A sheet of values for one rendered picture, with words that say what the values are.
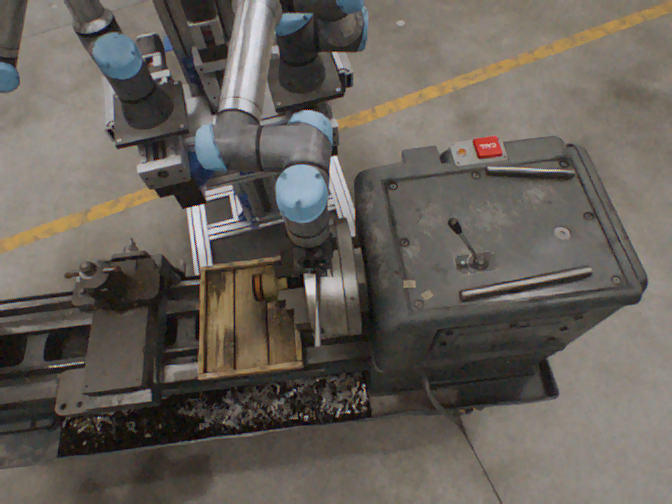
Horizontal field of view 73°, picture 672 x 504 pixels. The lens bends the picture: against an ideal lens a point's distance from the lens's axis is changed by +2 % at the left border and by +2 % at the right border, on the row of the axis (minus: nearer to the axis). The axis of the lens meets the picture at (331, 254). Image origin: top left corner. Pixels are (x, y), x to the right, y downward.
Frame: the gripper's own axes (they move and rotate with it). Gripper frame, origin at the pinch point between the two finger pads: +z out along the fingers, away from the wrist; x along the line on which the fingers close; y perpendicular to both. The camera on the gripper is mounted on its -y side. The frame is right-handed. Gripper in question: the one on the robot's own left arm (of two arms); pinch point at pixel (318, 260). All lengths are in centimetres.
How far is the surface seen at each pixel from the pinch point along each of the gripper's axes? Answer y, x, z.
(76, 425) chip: 29, -90, 72
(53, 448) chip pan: 36, -98, 74
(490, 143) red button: -32, 44, 6
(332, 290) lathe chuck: 4.3, 2.6, 8.7
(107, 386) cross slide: 21, -60, 32
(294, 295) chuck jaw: 1.9, -7.6, 19.1
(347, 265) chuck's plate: -1.1, 6.4, 6.8
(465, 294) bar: 8.8, 31.0, 1.2
